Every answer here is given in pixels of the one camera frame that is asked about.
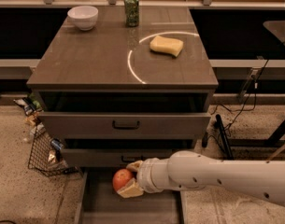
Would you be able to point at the bottom grey drawer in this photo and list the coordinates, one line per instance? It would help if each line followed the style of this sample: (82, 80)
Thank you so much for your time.
(100, 204)

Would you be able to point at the green soda can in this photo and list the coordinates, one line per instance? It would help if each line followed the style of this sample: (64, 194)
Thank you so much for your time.
(131, 12)

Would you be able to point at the black wire basket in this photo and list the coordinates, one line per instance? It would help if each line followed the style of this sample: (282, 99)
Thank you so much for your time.
(46, 156)

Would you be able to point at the red apple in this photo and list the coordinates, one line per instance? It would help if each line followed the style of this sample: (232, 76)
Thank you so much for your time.
(121, 178)

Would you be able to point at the white ceramic bowl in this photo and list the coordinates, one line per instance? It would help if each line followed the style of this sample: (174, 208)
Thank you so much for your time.
(83, 17)

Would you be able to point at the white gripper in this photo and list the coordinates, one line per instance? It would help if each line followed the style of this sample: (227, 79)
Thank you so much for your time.
(147, 175)

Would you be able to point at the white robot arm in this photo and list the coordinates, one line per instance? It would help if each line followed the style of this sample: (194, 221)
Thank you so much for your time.
(187, 170)

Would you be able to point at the grey drawer cabinet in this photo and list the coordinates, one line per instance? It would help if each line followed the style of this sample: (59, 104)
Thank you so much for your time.
(111, 69)

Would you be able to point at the black table leg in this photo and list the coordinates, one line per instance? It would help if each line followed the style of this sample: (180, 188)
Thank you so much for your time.
(224, 138)

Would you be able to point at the middle grey drawer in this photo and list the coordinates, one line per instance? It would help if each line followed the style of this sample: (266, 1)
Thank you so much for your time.
(98, 158)

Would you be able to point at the top grey drawer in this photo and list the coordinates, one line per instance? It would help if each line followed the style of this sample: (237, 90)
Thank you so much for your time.
(65, 125)

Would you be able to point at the yellow sponge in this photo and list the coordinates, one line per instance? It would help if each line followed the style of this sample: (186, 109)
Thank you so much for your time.
(166, 45)

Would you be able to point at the grey drawer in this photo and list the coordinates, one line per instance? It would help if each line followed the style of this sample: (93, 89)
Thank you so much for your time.
(100, 204)
(65, 125)
(98, 158)

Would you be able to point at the snack bags pile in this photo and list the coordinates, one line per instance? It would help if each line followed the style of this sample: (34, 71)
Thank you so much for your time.
(31, 108)

